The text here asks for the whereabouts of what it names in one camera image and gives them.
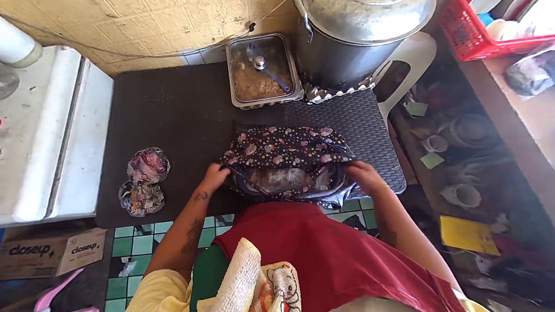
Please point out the person's left hand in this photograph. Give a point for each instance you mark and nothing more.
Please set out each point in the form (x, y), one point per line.
(213, 178)

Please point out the person's right hand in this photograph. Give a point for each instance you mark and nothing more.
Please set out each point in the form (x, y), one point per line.
(368, 178)

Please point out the person's left fingers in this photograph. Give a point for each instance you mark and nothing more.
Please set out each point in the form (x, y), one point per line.
(223, 171)

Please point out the person's right fingers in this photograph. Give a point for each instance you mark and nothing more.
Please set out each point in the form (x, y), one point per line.
(354, 167)

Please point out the black floral print bag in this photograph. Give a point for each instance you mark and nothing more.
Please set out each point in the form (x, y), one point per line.
(286, 146)

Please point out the person's left forearm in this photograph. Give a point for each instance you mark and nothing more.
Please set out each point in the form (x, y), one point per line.
(185, 229)

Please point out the person's right forearm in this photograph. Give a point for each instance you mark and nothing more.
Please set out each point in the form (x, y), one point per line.
(412, 236)

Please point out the clear plastic-wrapped contents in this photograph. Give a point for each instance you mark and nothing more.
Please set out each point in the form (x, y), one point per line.
(282, 178)

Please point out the rectangular metal food tray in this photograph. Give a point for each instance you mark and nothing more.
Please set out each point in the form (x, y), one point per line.
(234, 102)

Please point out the pink purple plastic-wrapped bundle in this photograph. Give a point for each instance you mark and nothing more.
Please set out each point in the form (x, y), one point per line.
(148, 165)

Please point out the small green card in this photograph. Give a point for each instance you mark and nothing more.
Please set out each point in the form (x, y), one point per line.
(432, 160)
(416, 108)

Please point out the dark brown table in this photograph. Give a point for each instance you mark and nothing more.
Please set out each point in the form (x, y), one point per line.
(164, 112)

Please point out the white plastic cup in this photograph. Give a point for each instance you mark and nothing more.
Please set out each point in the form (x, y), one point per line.
(435, 144)

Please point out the orange black plastic-wrapped bundle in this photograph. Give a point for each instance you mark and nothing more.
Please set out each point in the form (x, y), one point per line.
(142, 198)

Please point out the clear tray lid with knob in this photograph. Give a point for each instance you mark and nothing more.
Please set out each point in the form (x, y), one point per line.
(243, 80)

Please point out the person's body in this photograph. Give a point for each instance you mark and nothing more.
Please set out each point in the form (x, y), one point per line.
(321, 255)

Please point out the blue spoon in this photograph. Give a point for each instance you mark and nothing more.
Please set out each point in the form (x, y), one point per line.
(278, 81)

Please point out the white patterned towel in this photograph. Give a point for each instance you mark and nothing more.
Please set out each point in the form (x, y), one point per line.
(238, 277)

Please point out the large metal pot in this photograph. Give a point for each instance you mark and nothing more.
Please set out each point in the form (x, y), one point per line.
(342, 60)

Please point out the large whitish cup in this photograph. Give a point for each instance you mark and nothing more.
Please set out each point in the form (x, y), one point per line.
(466, 196)

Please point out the white plastic chair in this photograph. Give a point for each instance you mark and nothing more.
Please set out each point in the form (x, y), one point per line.
(416, 56)

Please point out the yellow rectangular card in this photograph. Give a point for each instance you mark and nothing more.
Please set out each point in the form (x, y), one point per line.
(468, 235)

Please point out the metal pot lid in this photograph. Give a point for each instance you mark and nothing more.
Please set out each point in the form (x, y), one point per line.
(368, 21)

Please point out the light cardboard box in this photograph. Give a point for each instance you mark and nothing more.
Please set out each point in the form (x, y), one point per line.
(82, 259)

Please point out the red plastic basket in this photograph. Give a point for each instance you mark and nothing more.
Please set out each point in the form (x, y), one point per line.
(475, 43)

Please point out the pinkish wooden counter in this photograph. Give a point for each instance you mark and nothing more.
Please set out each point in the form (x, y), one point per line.
(516, 104)

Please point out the white enamel appliance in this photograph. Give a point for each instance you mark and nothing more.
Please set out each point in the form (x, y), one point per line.
(39, 138)

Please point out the clear plastic bag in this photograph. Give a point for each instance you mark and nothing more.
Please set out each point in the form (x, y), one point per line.
(531, 76)

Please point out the pink plastic object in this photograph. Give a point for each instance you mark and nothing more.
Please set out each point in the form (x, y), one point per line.
(56, 293)

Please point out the brown cardboard box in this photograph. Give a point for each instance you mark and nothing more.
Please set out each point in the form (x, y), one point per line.
(30, 265)

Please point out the clear glass jar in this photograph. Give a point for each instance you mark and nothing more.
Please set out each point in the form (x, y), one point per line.
(7, 82)

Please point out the white cylindrical container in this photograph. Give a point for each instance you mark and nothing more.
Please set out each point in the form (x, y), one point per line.
(16, 43)

